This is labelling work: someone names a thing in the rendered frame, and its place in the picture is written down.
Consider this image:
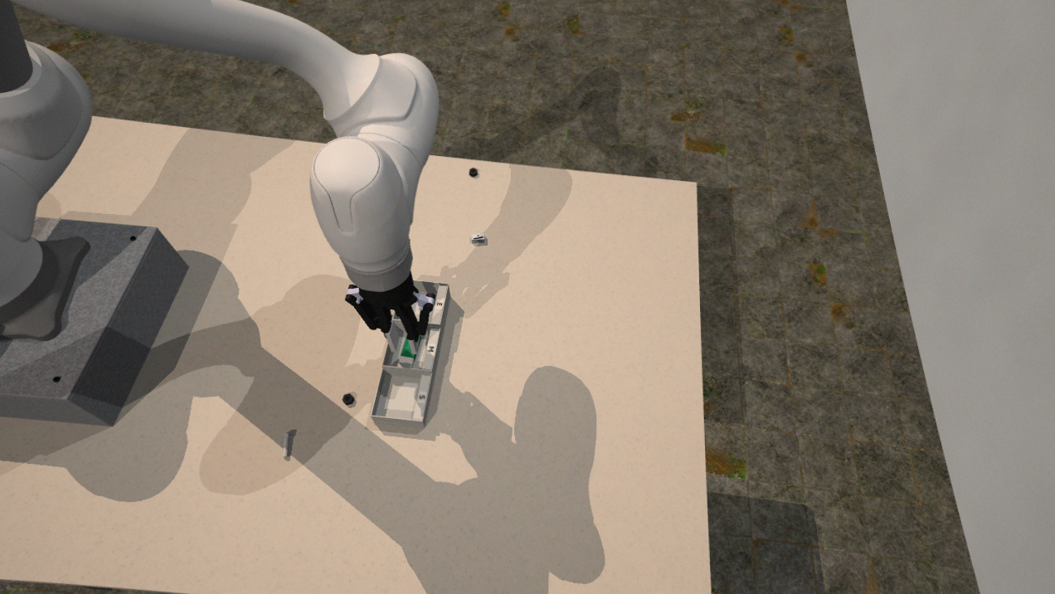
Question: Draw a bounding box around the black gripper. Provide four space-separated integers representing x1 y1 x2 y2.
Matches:
345 273 435 355

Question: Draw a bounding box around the grey three-compartment bin rack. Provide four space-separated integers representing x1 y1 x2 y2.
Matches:
371 280 450 428

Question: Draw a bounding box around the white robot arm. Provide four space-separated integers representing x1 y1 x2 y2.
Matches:
0 0 440 341

